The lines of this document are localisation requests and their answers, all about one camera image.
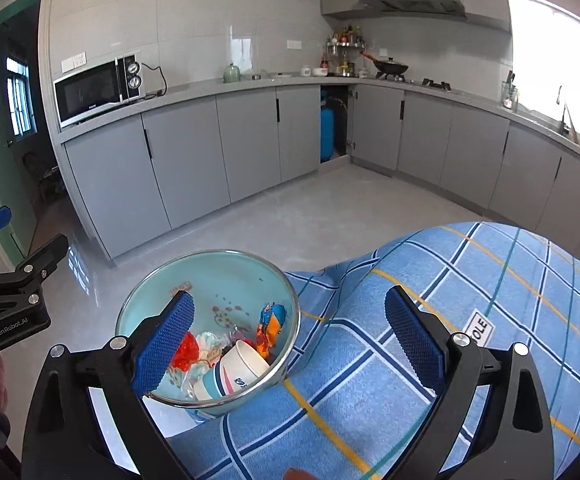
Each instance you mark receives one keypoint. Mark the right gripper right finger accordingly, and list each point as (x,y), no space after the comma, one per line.
(513,439)

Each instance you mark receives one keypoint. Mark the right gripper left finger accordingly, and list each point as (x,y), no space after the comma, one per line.
(63,438)

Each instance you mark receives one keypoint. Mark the red plastic bag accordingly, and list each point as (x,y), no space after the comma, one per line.
(187,353)

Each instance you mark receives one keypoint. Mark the white blue paper cup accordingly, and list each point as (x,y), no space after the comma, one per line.
(239,368)

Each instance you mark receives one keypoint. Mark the grey kitchen cabinets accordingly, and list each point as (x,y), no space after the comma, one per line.
(141,170)

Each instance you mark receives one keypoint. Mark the kitchen faucet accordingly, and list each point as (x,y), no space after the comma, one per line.
(566,127)

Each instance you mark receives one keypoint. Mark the green door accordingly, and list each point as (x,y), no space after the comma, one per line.
(21,158)

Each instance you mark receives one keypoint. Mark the white fabric label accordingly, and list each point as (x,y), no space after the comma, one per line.
(479,328)

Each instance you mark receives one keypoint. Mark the blue plaid tablecloth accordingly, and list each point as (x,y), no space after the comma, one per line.
(351,402)

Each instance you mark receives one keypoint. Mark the white crumpled plastic wrapper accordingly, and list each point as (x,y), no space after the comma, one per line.
(212,348)

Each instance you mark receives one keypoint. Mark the black microwave oven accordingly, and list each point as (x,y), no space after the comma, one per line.
(97,89)

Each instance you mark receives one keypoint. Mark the light blue enamel basin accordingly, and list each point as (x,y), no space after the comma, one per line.
(229,289)

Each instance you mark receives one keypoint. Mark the orange blue snack wrapper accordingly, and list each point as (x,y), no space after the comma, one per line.
(270,325)

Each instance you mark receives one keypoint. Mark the green ceramic jar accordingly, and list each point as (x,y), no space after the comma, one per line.
(231,74)

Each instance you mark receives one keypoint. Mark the blue water filter tank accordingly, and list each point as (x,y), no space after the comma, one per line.
(327,132)

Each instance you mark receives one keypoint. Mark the spice rack with bottles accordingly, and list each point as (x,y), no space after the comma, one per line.
(341,50)

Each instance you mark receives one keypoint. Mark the black wok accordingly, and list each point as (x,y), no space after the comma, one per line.
(386,69)

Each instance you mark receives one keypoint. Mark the black range hood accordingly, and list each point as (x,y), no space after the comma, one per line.
(450,8)

